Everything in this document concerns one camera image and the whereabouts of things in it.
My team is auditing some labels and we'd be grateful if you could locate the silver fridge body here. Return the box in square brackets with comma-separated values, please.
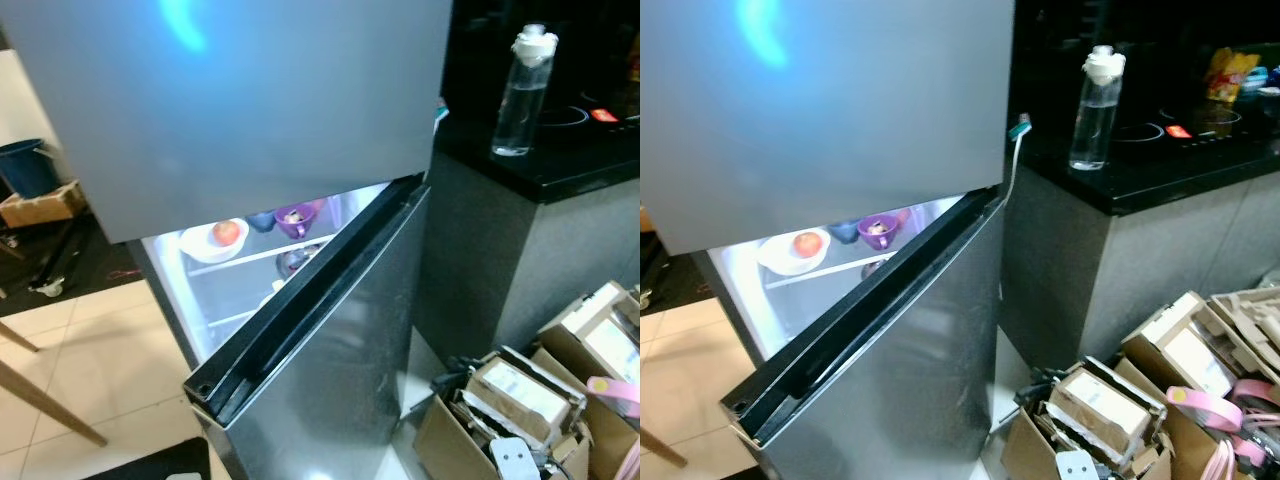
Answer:
[690, 195, 966, 366]
[125, 180, 393, 373]

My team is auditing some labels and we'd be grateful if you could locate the silver fridge lower door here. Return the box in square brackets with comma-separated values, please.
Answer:
[182, 172, 433, 480]
[720, 185, 1006, 480]

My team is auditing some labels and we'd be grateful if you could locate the black topped kitchen counter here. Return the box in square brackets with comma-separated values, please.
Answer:
[1000, 0, 1280, 381]
[415, 0, 641, 371]

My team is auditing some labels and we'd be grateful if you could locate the brown box white label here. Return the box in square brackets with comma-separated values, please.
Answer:
[1045, 365, 1166, 461]
[1120, 290, 1241, 401]
[465, 355, 586, 451]
[535, 282, 641, 386]

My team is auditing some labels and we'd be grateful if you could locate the black induction hob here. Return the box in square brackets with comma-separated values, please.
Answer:
[535, 95, 641, 136]
[1120, 100, 1280, 151]

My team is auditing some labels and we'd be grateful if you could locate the white ceramic bowl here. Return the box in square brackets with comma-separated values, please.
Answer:
[757, 228, 831, 277]
[178, 220, 251, 265]

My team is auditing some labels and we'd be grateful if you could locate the tall water bottle white lid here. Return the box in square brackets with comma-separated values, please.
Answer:
[1068, 45, 1127, 172]
[490, 24, 559, 158]

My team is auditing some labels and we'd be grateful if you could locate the wooden table leg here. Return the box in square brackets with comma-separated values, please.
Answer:
[640, 428, 691, 469]
[0, 357, 109, 448]
[0, 320, 41, 354]

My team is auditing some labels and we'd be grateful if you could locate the silver freezer door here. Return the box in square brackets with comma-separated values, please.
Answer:
[640, 0, 1016, 258]
[0, 0, 456, 246]

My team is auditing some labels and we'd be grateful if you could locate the purple cup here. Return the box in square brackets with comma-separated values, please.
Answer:
[857, 213, 901, 252]
[274, 203, 319, 241]

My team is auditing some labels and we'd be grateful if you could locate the large open cardboard box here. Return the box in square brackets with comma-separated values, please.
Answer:
[1000, 350, 1280, 480]
[413, 345, 641, 480]

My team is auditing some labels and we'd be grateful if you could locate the black floor mat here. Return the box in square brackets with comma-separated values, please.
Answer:
[0, 222, 151, 319]

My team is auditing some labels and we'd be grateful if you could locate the black rubber doormat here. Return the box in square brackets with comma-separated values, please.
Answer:
[85, 436, 213, 480]

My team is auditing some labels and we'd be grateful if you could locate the black stand white caster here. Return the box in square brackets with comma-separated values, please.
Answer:
[25, 215, 96, 298]

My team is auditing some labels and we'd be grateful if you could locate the dark blue bucket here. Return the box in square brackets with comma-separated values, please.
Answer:
[0, 138, 61, 199]

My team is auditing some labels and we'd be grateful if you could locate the pink strap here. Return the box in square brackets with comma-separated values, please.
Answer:
[585, 375, 641, 480]
[1165, 378, 1280, 480]

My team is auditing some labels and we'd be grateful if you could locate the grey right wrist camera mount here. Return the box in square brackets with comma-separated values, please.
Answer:
[1055, 450, 1101, 480]
[490, 437, 543, 480]

